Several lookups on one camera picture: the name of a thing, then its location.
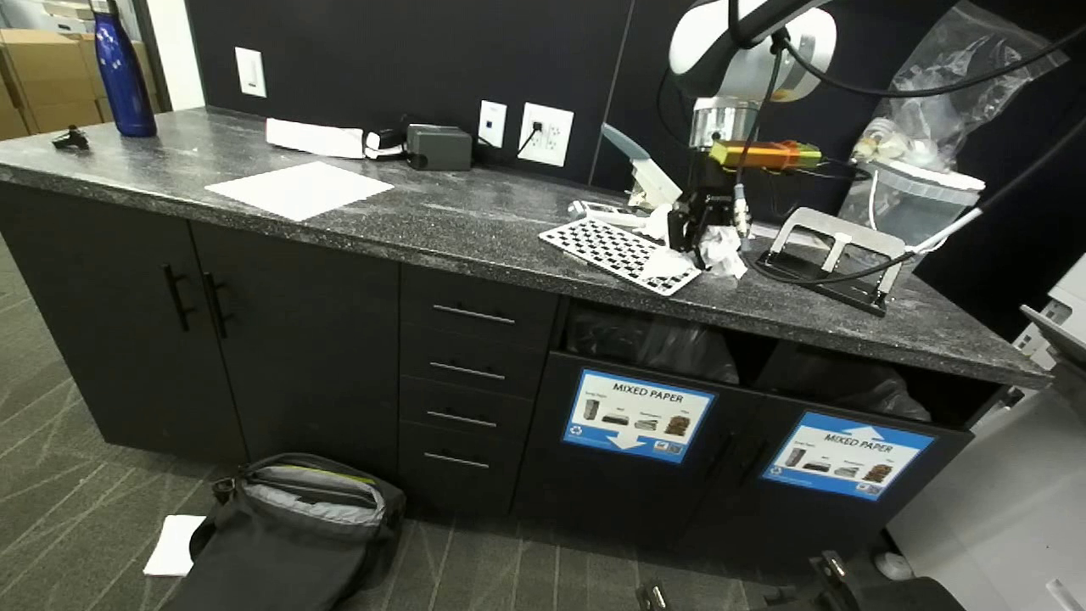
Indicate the black counter cabinet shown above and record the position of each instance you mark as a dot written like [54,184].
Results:
[307,361]

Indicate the small white paper slip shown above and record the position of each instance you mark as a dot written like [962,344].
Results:
[174,548]

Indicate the blue water bottle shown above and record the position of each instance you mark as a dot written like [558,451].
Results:
[125,78]

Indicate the clear plastic bag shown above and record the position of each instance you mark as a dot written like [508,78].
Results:
[962,68]

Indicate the small black object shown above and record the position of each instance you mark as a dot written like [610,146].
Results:
[71,139]

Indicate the mixed paper sign down arrow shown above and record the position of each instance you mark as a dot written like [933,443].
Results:
[640,416]

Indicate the mixed paper sign up arrow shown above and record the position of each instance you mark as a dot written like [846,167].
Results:
[851,455]

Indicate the dark grey backpack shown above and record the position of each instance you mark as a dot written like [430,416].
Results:
[283,531]

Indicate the white double wall outlet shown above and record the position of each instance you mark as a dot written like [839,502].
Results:
[549,138]

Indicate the black power adapter box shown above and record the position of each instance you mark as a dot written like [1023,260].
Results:
[441,146]

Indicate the black cart leg white label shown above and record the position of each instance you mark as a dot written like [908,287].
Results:
[838,570]

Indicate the checkerboard calibration board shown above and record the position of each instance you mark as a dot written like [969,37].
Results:
[598,250]

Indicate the tan cardboard box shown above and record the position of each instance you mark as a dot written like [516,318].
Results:
[46,78]

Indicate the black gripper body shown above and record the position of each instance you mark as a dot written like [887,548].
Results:
[702,204]

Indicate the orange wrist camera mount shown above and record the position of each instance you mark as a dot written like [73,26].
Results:
[770,154]

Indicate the flat white paper sheet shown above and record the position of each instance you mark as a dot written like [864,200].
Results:
[300,191]

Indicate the small white wall plate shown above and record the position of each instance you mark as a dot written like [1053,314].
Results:
[248,73]
[493,123]

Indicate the black bin liner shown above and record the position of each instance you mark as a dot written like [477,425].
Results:
[838,378]
[658,344]

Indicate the white cart control box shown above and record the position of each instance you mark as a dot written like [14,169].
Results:
[1058,318]

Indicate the clear plastic container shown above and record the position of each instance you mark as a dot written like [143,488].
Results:
[929,204]

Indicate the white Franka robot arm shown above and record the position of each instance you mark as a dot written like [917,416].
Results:
[702,37]

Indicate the long white flat device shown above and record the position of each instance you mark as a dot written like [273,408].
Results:
[318,138]

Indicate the small white printed wrapper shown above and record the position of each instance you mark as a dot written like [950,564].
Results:
[592,208]

